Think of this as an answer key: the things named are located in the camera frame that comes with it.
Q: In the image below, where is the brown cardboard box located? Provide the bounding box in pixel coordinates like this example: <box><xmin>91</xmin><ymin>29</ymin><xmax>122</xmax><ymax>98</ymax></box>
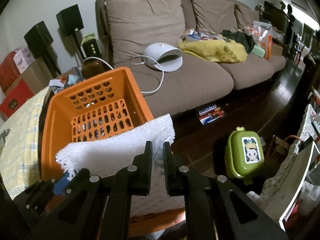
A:
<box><xmin>4</xmin><ymin>58</ymin><xmax>54</xmax><ymax>96</ymax></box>

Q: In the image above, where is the green lunch box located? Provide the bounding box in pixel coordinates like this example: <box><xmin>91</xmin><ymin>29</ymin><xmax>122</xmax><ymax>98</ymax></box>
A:
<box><xmin>225</xmin><ymin>127</ymin><xmax>264</xmax><ymax>179</ymax></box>

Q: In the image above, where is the red gift box top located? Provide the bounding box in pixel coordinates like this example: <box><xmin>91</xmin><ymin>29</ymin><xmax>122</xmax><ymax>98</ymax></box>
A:
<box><xmin>0</xmin><ymin>51</ymin><xmax>20</xmax><ymax>93</ymax></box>

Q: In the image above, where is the left black speaker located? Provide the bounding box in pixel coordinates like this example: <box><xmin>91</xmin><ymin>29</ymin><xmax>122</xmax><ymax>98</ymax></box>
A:
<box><xmin>24</xmin><ymin>21</ymin><xmax>61</xmax><ymax>77</ymax></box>

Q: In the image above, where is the snickers candy box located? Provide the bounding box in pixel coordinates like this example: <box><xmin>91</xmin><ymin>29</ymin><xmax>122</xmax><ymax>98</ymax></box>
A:
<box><xmin>198</xmin><ymin>105</ymin><xmax>225</xmax><ymax>125</ymax></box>

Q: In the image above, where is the yellow cloth bag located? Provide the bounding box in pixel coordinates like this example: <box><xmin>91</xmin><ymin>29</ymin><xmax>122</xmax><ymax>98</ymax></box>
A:
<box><xmin>178</xmin><ymin>40</ymin><xmax>247</xmax><ymax>63</ymax></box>

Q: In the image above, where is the brown cushion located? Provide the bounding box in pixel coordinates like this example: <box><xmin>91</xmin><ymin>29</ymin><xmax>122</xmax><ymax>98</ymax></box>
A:
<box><xmin>105</xmin><ymin>0</ymin><xmax>185</xmax><ymax>64</ymax></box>
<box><xmin>191</xmin><ymin>0</ymin><xmax>238</xmax><ymax>33</ymax></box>
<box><xmin>234</xmin><ymin>3</ymin><xmax>259</xmax><ymax>31</ymax></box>

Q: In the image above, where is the orange plastic basket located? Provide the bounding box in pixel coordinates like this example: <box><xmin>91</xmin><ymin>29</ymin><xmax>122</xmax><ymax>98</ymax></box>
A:
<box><xmin>40</xmin><ymin>67</ymin><xmax>185</xmax><ymax>234</ymax></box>

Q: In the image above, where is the white dome device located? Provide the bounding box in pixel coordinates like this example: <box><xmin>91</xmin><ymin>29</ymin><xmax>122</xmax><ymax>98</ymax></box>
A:
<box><xmin>142</xmin><ymin>42</ymin><xmax>183</xmax><ymax>72</ymax></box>

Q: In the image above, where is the white foam net sheet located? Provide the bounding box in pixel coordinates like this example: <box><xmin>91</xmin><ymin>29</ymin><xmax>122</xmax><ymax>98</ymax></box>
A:
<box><xmin>56</xmin><ymin>114</ymin><xmax>184</xmax><ymax>217</ymax></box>

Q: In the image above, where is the red gift box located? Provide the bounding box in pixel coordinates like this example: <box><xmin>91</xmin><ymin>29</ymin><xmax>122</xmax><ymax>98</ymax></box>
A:
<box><xmin>1</xmin><ymin>79</ymin><xmax>34</xmax><ymax>118</ymax></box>
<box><xmin>0</xmin><ymin>51</ymin><xmax>20</xmax><ymax>93</ymax></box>

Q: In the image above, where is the pink white small box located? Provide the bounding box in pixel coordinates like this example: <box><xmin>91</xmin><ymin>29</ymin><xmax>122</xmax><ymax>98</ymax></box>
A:
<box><xmin>13</xmin><ymin>46</ymin><xmax>35</xmax><ymax>74</ymax></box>

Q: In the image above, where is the green black power station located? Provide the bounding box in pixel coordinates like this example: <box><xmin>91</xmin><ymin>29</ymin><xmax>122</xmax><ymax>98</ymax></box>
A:
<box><xmin>81</xmin><ymin>33</ymin><xmax>102</xmax><ymax>58</ymax></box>

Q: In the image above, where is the black speaker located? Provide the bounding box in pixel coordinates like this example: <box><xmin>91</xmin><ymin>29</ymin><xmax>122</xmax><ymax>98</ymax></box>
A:
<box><xmin>24</xmin><ymin>21</ymin><xmax>61</xmax><ymax>77</ymax></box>
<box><xmin>56</xmin><ymin>4</ymin><xmax>85</xmax><ymax>60</ymax></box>

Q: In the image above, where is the right black speaker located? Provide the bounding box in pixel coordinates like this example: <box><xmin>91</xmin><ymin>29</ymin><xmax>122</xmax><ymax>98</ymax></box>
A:
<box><xmin>56</xmin><ymin>4</ymin><xmax>85</xmax><ymax>60</ymax></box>

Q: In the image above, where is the brown sofa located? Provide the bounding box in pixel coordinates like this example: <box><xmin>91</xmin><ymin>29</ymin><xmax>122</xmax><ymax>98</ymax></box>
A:
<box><xmin>95</xmin><ymin>0</ymin><xmax>286</xmax><ymax>118</ymax></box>

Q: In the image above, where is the red gift box front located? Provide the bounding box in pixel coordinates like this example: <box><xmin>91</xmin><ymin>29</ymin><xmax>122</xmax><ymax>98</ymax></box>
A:
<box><xmin>1</xmin><ymin>79</ymin><xmax>34</xmax><ymax>118</ymax></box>

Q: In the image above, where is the yellow plaid tablecloth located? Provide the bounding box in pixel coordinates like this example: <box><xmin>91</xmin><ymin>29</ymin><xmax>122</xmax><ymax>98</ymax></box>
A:
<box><xmin>1</xmin><ymin>87</ymin><xmax>52</xmax><ymax>199</ymax></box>

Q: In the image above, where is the white charging cable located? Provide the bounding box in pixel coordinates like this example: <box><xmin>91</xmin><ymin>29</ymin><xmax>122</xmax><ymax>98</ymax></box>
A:
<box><xmin>82</xmin><ymin>55</ymin><xmax>165</xmax><ymax>95</ymax></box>

